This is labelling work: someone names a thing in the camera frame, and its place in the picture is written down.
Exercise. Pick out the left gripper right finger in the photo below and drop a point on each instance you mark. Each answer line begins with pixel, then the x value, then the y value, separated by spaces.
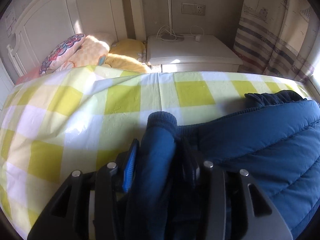
pixel 208 185

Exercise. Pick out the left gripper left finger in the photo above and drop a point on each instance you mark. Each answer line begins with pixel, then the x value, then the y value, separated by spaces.
pixel 114 177

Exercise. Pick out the blue puffer jacket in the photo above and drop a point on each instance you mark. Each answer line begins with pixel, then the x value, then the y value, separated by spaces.
pixel 269 153

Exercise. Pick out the yellow checked bed sheet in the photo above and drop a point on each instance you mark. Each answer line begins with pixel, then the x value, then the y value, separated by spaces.
pixel 81 118

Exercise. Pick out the white nightstand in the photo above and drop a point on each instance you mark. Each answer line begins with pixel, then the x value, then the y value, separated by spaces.
pixel 208 55

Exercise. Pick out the yellow pillow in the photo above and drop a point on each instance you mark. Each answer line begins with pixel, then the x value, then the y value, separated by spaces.
pixel 128 54

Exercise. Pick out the orange cartoon blanket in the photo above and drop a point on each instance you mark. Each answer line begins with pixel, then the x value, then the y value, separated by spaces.
pixel 93 51

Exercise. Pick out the pink pillow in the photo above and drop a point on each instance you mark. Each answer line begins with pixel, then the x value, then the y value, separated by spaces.
pixel 33 74

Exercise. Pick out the patterned red blue pillow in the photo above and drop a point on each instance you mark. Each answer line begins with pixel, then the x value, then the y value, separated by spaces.
pixel 61 53

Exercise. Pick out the white wardrobe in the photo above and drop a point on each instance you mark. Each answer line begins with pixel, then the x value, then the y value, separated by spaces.
pixel 6 85

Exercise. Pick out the striped cartoon curtain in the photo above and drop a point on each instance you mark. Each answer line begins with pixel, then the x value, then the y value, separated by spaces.
pixel 278 38

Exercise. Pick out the white wooden headboard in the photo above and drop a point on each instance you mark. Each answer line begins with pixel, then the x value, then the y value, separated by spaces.
pixel 45 23

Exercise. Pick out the wall socket panel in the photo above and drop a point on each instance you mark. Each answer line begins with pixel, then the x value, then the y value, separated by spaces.
pixel 193 9

